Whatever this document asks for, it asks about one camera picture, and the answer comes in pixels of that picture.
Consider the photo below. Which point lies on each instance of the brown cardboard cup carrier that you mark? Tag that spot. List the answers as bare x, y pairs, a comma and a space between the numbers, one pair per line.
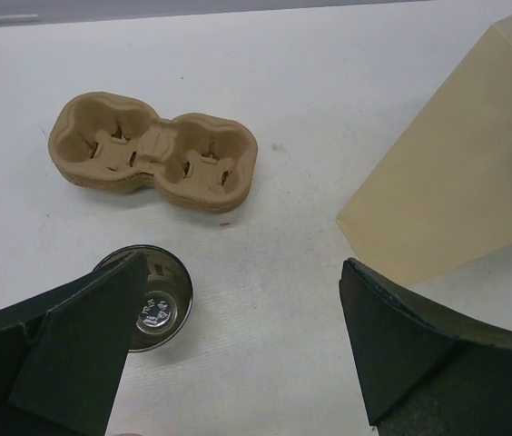
120, 144

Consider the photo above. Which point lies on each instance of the dark plastic cup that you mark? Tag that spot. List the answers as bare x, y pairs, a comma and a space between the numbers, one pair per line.
168, 298

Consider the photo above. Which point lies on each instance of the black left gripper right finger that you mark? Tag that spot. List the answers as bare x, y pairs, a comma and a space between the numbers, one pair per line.
423, 368

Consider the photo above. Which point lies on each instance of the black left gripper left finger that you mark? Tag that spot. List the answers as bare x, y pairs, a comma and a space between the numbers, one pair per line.
62, 352

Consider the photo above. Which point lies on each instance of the beige paper bag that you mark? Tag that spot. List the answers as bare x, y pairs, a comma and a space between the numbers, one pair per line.
442, 195

